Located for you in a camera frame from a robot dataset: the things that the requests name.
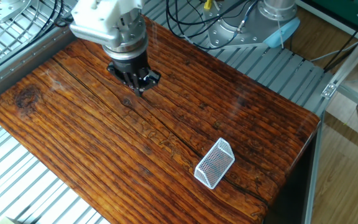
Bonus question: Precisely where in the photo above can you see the black cables behind beam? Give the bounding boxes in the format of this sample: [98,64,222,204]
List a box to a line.
[0,0,74,74]

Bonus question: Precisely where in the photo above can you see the white wire mesh goal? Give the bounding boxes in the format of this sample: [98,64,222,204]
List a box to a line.
[193,137,236,190]

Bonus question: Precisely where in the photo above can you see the spare silver mounting plate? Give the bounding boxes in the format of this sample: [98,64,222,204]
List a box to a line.
[0,0,30,24]

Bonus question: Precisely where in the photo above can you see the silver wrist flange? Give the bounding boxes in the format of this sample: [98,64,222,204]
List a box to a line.
[101,12,149,60]

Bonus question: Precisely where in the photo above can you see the silver rounded bar module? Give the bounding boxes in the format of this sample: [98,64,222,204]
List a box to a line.
[69,23,121,47]

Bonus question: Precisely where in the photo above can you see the white cable tie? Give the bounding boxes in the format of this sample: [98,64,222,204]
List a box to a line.
[277,19,285,50]

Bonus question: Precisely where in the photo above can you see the glossy brown wooden board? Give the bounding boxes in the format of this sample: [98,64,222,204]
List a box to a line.
[0,15,321,224]

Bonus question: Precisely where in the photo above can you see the cable with silver blue connector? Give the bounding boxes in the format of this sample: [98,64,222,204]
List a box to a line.
[234,0,260,35]

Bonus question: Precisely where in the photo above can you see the black cable bundle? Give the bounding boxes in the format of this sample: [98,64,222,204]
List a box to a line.
[165,0,260,50]

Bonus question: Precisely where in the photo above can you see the light grey cable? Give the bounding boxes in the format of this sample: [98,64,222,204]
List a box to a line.
[309,40,358,63]

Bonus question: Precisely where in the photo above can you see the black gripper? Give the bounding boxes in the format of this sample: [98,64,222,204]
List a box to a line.
[106,51,162,96]

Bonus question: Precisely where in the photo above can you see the green panel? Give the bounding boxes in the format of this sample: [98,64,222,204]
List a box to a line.
[309,0,358,32]

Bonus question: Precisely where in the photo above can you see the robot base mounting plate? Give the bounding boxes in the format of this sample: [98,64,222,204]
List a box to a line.
[208,6,279,50]

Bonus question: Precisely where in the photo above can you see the aluminium table edge profile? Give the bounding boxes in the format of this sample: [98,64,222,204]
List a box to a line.
[303,111,324,224]

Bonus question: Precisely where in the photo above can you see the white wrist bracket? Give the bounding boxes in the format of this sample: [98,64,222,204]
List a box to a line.
[70,0,145,32]

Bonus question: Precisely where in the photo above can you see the thick black cable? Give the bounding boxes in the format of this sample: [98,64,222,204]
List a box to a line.
[321,12,358,73]

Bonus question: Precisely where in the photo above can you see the grey aluminium beam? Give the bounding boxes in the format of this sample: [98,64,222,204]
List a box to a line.
[0,26,77,108]

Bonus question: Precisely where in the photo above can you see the silver corner bracket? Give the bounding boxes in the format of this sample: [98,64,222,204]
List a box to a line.
[321,82,337,100]

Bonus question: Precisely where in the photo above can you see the slanted aluminium frame post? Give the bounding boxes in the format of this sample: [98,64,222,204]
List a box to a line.
[321,20,358,99]

